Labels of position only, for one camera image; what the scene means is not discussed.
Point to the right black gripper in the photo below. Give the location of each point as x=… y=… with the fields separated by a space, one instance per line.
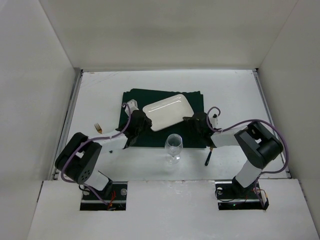
x=196 y=122

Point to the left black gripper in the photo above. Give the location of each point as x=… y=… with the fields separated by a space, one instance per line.
x=142 y=121

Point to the dark green cloth placemat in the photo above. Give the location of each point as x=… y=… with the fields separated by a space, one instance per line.
x=152 y=139

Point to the white rectangular plate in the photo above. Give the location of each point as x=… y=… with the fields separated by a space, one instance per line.
x=168 y=112

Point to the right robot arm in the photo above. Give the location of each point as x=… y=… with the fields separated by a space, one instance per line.
x=257 y=143

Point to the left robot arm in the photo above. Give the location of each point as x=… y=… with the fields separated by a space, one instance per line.
x=78 y=159

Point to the clear wine glass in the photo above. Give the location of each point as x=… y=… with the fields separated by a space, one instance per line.
x=173 y=147

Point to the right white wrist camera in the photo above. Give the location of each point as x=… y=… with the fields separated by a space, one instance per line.
x=214 y=121

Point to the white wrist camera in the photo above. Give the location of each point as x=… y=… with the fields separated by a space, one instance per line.
x=214 y=121
x=133 y=104

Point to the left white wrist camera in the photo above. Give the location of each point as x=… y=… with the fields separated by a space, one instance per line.
x=133 y=104

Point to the gold knife dark handle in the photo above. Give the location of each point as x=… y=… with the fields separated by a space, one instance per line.
x=209 y=156

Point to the gold fork dark handle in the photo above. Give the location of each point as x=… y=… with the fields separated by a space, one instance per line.
x=98 y=128

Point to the right aluminium table rail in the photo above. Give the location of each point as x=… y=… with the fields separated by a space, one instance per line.
x=269 y=116

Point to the aluminium table rail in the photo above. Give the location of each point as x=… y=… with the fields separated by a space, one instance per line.
x=269 y=116
x=67 y=120

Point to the left aluminium table rail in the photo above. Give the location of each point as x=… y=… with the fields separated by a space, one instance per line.
x=67 y=120

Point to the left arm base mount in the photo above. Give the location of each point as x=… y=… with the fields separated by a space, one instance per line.
x=114 y=200

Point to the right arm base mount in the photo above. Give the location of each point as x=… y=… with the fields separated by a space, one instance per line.
x=255 y=198

